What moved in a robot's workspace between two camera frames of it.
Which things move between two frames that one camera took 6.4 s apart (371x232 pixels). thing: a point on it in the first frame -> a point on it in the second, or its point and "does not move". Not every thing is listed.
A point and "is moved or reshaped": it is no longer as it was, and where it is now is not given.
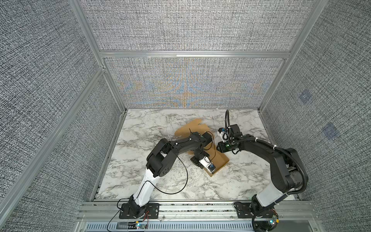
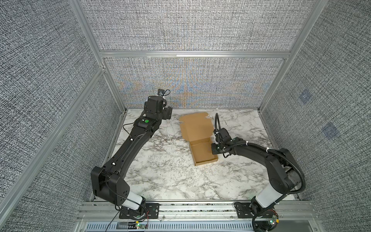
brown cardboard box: x=215 y=152 is moved or reshaped
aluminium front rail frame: x=294 y=216 does not move
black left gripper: x=193 y=161 -> x=167 y=112
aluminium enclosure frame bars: x=104 y=55 does not move
